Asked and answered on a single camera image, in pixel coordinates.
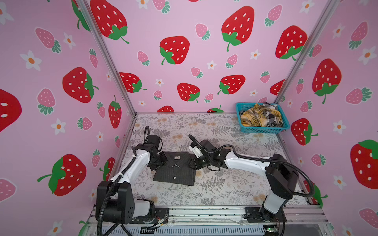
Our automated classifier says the dark grey pinstriped shirt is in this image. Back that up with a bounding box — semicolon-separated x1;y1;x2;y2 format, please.
153;151;196;186

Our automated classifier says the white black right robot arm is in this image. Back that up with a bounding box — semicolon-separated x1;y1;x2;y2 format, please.
190;145;298;222

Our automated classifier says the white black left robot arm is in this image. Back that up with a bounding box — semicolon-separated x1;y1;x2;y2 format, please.
95;135;167;224

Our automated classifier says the teal plastic basket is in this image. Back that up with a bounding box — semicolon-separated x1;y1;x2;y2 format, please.
236;102;290;134

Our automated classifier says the yellow plaid shirt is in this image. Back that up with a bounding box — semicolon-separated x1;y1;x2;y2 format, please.
240;104;282;128

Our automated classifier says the grey white plaid shirt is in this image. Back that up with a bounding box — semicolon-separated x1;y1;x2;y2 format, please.
258;103;284;127

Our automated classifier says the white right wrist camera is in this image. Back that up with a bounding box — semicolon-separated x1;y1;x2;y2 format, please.
189;143;203;158

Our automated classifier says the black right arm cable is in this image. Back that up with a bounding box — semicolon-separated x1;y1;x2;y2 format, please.
188;134;316;236

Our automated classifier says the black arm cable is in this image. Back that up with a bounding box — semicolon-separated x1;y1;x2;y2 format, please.
188;134;316;236
96;126;163;236

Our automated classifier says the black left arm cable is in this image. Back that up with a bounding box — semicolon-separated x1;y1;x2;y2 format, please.
96;126;163;236

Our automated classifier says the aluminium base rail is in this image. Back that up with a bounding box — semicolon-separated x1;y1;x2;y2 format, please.
102;205;336;236

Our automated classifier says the aluminium frame post right corner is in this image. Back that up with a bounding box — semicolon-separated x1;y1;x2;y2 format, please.
275;0;340;103

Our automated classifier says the aluminium frame post corner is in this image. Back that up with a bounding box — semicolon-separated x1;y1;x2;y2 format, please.
275;0;340;103
77;0;136;118

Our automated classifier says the aluminium frame post left corner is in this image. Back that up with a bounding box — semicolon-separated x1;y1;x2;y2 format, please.
77;0;136;118

